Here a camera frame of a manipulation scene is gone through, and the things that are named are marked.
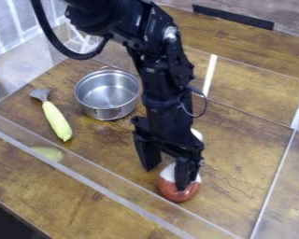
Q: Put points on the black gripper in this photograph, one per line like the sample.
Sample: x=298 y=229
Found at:
x=165 y=132

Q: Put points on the clear acrylic barrier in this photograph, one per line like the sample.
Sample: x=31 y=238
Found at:
x=279 y=220
x=173 y=217

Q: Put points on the yellow toy corn cob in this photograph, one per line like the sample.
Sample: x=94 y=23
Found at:
x=55 y=117

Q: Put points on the silver metal pot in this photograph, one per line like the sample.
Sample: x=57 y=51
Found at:
x=109 y=93

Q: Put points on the black strip on table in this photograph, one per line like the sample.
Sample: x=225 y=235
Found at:
x=229 y=16

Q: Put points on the clear acrylic right barrier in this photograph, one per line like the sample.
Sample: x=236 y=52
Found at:
x=279 y=220

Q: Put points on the red and white toy mushroom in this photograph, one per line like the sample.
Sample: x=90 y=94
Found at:
x=168 y=186

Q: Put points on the clear acrylic front barrier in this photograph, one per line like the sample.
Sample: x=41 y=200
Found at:
x=173 y=217

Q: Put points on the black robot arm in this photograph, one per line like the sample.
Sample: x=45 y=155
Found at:
x=138 y=24

